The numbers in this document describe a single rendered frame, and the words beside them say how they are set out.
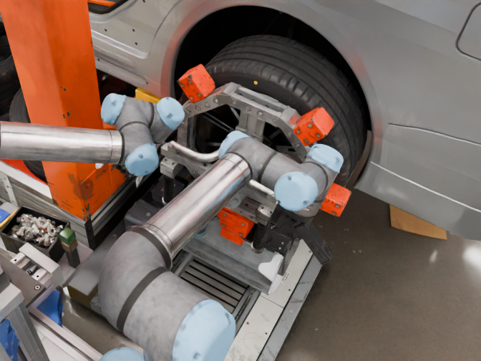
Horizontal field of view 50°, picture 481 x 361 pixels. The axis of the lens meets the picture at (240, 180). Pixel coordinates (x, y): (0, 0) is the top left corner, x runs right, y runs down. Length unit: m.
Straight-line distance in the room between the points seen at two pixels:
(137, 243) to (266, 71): 0.90
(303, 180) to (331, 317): 1.54
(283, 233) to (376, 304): 1.45
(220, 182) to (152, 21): 1.10
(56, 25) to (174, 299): 0.89
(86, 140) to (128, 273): 0.42
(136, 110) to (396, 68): 0.76
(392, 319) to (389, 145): 1.07
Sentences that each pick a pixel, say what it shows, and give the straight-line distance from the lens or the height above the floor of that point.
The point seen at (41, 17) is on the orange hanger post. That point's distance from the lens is 1.41.
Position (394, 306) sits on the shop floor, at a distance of 2.60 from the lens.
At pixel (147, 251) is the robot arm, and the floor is 1.45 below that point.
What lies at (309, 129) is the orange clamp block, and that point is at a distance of 1.51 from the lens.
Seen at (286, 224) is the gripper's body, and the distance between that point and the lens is 1.18.
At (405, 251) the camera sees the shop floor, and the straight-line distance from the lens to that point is 2.79.
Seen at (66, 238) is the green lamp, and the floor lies 0.66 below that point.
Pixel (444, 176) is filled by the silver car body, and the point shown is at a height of 0.98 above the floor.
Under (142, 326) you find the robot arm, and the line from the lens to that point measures 0.77.
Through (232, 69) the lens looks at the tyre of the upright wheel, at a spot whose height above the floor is 1.14.
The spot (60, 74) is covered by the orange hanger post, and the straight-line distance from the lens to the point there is 1.52.
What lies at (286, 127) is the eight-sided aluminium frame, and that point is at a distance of 1.54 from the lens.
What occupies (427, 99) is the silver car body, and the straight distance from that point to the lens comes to 1.60.
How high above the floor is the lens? 2.14
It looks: 49 degrees down
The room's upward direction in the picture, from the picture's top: 10 degrees clockwise
